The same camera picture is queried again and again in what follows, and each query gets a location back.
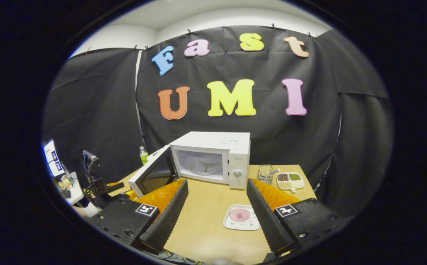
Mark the computer monitor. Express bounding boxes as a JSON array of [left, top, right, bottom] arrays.
[[43, 139, 66, 178]]

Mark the white side table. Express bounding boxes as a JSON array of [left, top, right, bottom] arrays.
[[57, 171, 85, 205]]

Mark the white microwave oven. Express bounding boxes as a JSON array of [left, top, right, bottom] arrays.
[[129, 131, 251, 198]]

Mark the pink round meat slice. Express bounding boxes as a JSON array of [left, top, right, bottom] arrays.
[[230, 208, 251, 222]]

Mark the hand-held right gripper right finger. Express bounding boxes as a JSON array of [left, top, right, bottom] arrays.
[[246, 178, 346, 254]]

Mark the white square plate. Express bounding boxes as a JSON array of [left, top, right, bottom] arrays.
[[223, 204, 262, 231]]

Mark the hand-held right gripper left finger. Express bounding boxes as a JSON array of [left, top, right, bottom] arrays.
[[90, 179, 189, 254]]

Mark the white divided spice dish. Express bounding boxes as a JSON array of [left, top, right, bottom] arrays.
[[276, 172, 305, 193]]

